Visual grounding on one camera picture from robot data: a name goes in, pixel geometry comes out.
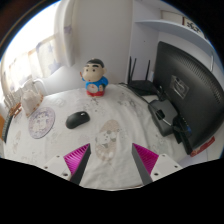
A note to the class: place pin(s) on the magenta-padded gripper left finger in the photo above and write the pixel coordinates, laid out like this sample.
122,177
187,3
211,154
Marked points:
76,158

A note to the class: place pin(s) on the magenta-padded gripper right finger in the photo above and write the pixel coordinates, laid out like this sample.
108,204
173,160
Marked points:
146,158

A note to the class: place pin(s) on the black computer mouse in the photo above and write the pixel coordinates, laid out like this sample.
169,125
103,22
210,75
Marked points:
77,119

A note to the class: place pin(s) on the round purple printed mouse pad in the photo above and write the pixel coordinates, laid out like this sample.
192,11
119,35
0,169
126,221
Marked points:
41,122

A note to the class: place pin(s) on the white printed tablecloth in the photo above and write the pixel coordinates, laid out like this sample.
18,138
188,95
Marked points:
126,113

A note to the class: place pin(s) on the red flat card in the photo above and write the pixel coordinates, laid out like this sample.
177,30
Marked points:
202,147

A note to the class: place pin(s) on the black router with antennas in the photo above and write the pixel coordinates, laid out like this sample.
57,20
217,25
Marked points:
142,87

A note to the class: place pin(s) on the dark ribbed keyboard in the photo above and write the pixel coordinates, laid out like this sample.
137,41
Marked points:
6,128

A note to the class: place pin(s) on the cartoon boy figure clock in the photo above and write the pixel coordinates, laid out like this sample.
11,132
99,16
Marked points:
95,78

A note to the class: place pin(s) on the black computer monitor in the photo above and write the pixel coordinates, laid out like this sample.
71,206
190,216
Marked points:
193,90

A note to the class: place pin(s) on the white star-printed curtain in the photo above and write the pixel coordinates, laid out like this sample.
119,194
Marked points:
46,58

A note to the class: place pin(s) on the white wall shelf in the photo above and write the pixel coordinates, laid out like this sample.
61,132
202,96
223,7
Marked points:
176,30

